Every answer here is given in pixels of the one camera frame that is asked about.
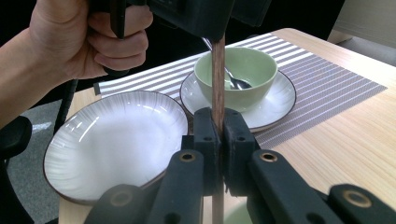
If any brown wooden chopstick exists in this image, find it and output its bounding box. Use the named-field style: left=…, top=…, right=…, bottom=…
left=211, top=36, right=227, bottom=224

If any small white plate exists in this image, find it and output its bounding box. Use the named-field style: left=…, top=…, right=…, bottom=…
left=179, top=69, right=297, bottom=134

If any metal spoon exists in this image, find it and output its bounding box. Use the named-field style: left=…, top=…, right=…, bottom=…
left=201, top=36, right=254, bottom=91

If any left hand-held gripper cable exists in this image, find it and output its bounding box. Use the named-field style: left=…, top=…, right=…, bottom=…
left=53, top=77, right=78, bottom=135

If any grey white striped placemat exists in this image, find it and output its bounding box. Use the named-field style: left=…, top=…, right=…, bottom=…
left=92, top=32, right=389, bottom=151

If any large white ribbed plate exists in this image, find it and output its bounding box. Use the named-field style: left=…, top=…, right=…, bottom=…
left=42, top=90, right=190, bottom=206

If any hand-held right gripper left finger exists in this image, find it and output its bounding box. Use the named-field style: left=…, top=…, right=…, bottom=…
left=181, top=106, right=222, bottom=198

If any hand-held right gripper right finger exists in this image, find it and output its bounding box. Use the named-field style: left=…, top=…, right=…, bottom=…
left=222, top=108, right=261, bottom=198

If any green ceramic bowl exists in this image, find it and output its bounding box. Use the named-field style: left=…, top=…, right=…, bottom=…
left=193, top=46, right=279, bottom=113

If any black rounded object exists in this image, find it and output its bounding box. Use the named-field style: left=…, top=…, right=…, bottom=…
left=0, top=116, right=34, bottom=224

